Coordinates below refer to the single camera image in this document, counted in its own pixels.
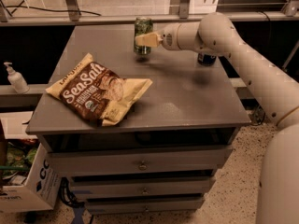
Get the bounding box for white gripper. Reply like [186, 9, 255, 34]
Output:
[135, 23, 180, 50]

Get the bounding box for green soda can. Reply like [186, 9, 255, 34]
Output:
[134, 17, 153, 55]

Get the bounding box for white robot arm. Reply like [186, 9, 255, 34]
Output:
[135, 12, 299, 224]

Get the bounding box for blue Pepsi can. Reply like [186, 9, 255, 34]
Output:
[197, 53, 216, 66]

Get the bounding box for brown sea salt chip bag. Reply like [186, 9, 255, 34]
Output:
[46, 53, 152, 126]

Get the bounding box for grey drawer cabinet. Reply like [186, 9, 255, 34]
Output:
[27, 24, 249, 215]

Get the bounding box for white pump bottle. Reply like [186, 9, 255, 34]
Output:
[4, 62, 30, 93]

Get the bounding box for white cardboard box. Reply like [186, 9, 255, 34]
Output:
[0, 111, 61, 213]

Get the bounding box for black cable on floor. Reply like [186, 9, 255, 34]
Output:
[4, 5, 103, 17]

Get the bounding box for black cables under cabinet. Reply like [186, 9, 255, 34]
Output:
[58, 176, 94, 224]

